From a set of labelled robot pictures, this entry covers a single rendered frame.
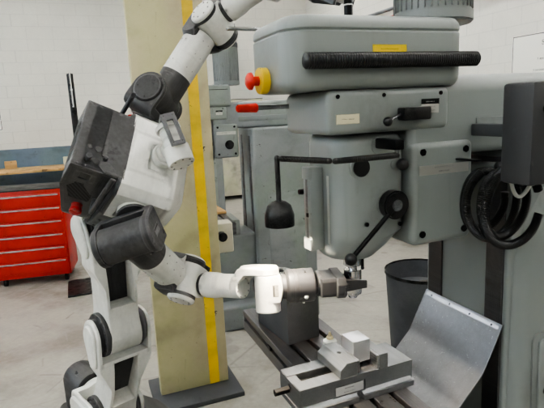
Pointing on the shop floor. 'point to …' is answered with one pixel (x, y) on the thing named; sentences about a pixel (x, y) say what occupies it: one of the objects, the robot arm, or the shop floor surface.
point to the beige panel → (184, 224)
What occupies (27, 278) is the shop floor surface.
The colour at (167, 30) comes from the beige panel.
